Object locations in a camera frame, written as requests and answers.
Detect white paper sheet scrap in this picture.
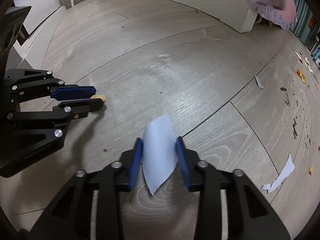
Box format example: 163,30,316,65
142,115,177,195

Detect small tan peanut snack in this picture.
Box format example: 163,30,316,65
90,95,107,103

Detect torn white paper strip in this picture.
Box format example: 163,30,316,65
261,155,295,194

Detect small white paper scrap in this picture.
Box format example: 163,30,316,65
254,75,264,89

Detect small tan food crumb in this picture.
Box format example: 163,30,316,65
309,166,314,175

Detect orange peel pieces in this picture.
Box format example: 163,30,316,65
296,69,306,83

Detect white wrapper litter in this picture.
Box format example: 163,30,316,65
294,51,314,74

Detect pink floral bedsheet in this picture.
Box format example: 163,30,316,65
247,0,297,30

